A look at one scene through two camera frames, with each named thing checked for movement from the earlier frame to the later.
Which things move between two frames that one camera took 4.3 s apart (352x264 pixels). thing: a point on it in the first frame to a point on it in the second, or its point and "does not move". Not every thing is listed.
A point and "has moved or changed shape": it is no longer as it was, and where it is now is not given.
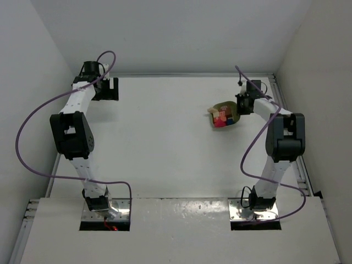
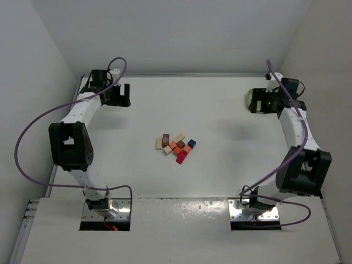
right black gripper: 242,104 to 254,100
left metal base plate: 122,204 does not move
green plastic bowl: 231,104 has moved or changed shape
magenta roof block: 219,122 to 181,156
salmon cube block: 222,115 to 172,144
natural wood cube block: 214,111 to 167,149
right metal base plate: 237,213 does not move
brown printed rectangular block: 227,109 to 165,138
